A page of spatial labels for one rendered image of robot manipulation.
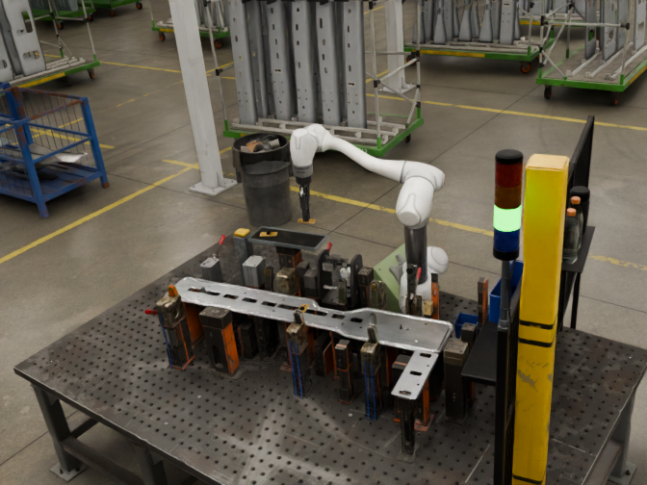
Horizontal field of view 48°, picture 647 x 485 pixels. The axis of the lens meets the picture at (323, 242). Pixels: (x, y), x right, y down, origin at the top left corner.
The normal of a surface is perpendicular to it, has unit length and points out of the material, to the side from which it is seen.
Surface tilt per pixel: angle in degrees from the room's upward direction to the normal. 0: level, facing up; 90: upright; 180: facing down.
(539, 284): 86
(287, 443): 0
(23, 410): 0
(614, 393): 0
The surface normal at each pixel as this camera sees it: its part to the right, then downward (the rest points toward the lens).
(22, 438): -0.09, -0.88
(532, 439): -0.42, 0.46
